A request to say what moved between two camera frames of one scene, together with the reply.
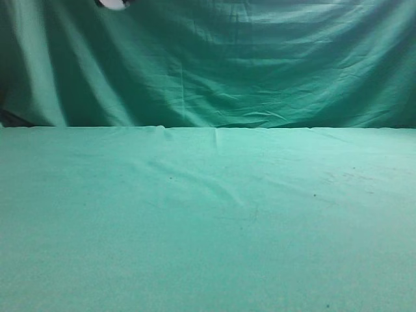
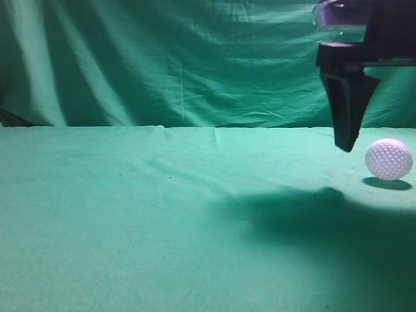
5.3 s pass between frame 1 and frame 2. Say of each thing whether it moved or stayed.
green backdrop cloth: stayed
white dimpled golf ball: moved
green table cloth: stayed
